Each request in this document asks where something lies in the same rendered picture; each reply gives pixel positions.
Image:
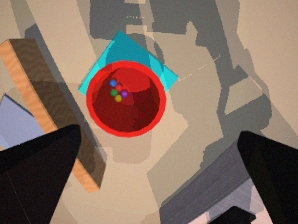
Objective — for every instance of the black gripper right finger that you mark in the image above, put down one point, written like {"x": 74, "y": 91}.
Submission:
{"x": 273, "y": 167}

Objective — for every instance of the blue marble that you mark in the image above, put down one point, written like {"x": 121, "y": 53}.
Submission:
{"x": 113, "y": 82}

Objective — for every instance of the green marble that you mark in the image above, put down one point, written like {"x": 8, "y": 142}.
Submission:
{"x": 114, "y": 92}

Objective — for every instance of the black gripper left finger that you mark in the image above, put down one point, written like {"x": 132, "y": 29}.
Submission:
{"x": 33, "y": 175}

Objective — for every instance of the olive yellow marble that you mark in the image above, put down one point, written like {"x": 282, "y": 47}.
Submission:
{"x": 117, "y": 98}

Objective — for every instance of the purple marble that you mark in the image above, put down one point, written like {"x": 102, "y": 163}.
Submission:
{"x": 123, "y": 93}

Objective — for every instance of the red marble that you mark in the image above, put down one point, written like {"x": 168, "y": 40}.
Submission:
{"x": 118, "y": 87}

